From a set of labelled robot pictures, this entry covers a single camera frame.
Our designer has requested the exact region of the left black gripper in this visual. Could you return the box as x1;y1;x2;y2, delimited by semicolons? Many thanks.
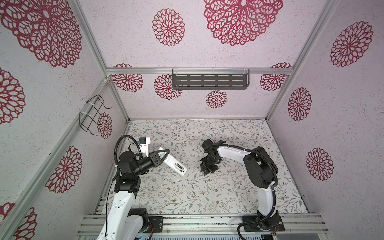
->
133;149;170;177

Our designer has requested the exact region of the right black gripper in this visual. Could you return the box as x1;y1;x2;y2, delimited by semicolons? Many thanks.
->
199;155;219;174

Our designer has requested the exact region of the white remote control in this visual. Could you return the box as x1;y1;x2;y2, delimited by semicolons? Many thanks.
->
159;148;187;177

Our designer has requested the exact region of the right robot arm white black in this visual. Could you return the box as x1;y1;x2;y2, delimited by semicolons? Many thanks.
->
200;139;279;231

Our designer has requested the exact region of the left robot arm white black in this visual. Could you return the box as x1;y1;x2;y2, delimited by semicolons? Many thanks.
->
98;149;170;240

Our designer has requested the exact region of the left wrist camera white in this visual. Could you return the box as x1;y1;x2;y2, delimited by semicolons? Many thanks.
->
139;137;151;157

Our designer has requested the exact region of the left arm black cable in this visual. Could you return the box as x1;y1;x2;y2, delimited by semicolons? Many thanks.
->
113;134;143;166

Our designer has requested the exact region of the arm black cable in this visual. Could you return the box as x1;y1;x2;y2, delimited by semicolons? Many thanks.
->
206;143;280;240
113;134;143;166

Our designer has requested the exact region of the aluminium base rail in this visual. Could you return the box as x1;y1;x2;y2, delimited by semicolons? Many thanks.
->
76;214;329;237

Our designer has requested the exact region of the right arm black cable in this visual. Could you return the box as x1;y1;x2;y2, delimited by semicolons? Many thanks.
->
206;143;280;240

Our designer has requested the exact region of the black wire wall basket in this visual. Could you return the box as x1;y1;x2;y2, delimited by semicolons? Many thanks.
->
79;95;113;139

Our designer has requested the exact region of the dark grey wall shelf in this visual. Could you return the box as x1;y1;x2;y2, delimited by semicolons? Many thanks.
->
171;69;250;90

